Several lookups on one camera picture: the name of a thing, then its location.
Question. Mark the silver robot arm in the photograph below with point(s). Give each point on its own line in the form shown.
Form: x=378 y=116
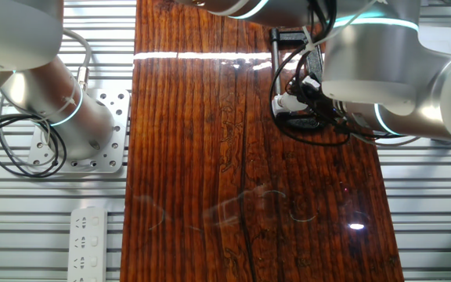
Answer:
x=366 y=51

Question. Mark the brown wooden board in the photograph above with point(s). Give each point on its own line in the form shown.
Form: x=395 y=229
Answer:
x=210 y=176

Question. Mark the white power strip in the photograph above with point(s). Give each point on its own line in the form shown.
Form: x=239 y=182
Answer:
x=88 y=243

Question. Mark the white LED light bulb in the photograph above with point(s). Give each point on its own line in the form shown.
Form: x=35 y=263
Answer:
x=292 y=103

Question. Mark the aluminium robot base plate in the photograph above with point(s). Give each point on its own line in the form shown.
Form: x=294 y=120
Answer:
x=117 y=129

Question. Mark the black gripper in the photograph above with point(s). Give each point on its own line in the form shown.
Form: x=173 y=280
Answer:
x=321 y=105

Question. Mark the black C-clamp with steel screw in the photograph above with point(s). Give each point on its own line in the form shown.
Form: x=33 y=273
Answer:
x=288 y=39

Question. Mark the printed paper sheet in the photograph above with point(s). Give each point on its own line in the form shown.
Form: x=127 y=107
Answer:
x=437 y=39

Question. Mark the white lamp socket adapter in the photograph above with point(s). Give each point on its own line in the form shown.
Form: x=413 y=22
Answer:
x=275 y=109

